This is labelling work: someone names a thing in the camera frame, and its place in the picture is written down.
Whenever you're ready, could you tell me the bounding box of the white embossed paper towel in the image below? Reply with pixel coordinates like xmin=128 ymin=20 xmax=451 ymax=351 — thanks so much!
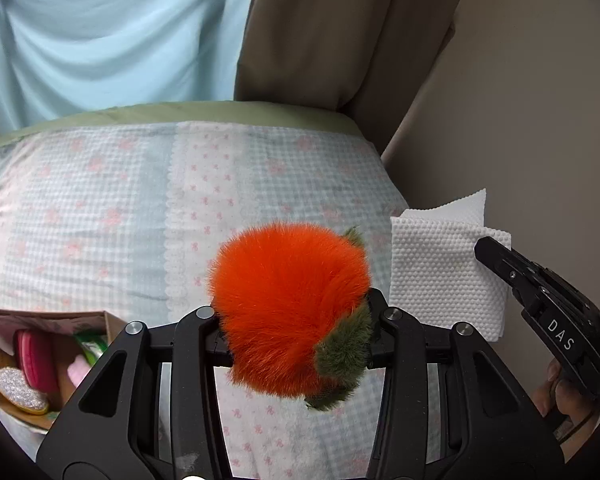
xmin=388 ymin=188 xmax=512 ymax=341

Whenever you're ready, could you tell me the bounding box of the orange fluffy pompom keychain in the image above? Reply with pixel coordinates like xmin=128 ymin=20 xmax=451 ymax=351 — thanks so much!
xmin=209 ymin=222 xmax=373 ymax=412

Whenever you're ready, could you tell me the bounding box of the green wet wipes pack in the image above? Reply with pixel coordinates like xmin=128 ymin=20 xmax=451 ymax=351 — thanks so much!
xmin=73 ymin=330 xmax=108 ymax=366

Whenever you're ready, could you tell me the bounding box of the person right hand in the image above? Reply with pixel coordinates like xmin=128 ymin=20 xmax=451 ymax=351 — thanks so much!
xmin=531 ymin=359 xmax=600 ymax=457

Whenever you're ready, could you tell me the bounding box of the pink rolled towel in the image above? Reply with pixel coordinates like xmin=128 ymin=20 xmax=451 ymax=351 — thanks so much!
xmin=67 ymin=353 xmax=92 ymax=388

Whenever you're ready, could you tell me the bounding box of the checkered floral bed sheet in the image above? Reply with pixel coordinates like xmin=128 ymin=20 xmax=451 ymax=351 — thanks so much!
xmin=0 ymin=120 xmax=444 ymax=480

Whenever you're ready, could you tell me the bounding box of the magenta zip pouch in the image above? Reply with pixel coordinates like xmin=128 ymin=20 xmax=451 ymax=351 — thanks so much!
xmin=15 ymin=328 xmax=59 ymax=393

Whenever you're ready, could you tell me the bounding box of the yellow rimmed white round pad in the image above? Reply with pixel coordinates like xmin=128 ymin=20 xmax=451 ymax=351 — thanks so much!
xmin=0 ymin=366 xmax=50 ymax=415

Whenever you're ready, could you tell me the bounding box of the open cardboard box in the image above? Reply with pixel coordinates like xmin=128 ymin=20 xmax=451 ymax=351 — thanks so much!
xmin=0 ymin=310 xmax=124 ymax=430

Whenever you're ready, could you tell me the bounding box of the green mattress cover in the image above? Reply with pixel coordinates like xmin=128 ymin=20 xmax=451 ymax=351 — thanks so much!
xmin=0 ymin=101 xmax=361 ymax=148

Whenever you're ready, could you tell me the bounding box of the brown right curtain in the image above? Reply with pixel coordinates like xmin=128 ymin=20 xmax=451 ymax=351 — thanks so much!
xmin=234 ymin=0 xmax=460 ymax=152

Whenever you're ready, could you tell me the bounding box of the light blue hanging cloth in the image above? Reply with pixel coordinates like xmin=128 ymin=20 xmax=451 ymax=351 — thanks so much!
xmin=0 ymin=0 xmax=250 ymax=135

